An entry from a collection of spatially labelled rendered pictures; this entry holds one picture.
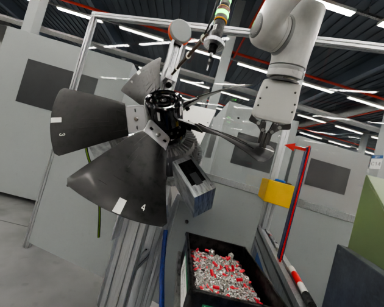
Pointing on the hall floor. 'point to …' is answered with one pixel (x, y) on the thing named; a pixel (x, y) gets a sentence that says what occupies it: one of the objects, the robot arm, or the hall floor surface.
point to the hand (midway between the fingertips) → (264, 139)
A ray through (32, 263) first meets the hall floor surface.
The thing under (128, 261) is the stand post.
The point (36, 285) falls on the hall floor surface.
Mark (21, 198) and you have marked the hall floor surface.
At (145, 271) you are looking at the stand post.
